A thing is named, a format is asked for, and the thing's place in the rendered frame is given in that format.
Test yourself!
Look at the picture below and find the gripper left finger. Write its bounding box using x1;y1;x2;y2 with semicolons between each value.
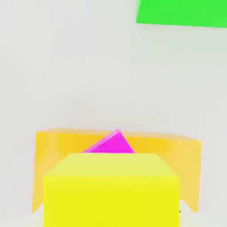
12;202;44;227

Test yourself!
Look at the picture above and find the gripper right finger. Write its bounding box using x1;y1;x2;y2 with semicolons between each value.
179;199;218;227

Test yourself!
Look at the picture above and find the small yellow cube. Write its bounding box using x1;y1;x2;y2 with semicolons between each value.
43;153;180;227

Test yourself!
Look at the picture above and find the small magenta cube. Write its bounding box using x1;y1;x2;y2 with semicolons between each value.
82;129;135;154

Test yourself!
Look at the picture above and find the large orange box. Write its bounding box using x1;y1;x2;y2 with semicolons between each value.
31;127;202;214

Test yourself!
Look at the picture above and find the large green box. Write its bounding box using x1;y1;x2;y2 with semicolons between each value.
135;0;227;28

